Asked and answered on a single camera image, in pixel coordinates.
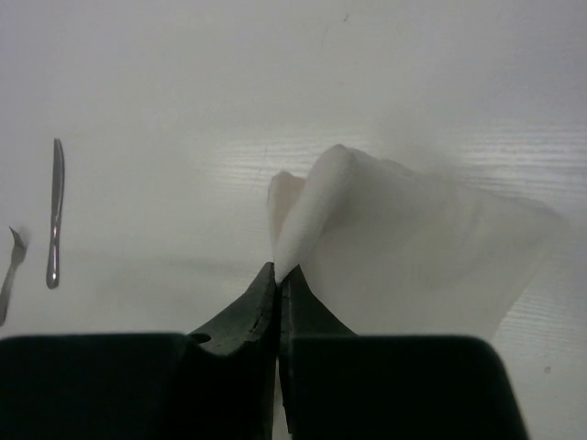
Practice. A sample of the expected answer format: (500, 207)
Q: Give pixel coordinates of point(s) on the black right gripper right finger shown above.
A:
(302, 315)

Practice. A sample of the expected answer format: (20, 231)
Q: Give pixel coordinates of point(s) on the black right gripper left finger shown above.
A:
(236, 364)

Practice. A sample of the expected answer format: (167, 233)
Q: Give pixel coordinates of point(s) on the white cloth napkin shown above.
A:
(392, 251)

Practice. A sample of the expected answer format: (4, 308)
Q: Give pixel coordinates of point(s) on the silver table knife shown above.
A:
(57, 192)

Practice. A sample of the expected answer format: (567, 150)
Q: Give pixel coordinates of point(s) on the silver fork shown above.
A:
(18, 255)

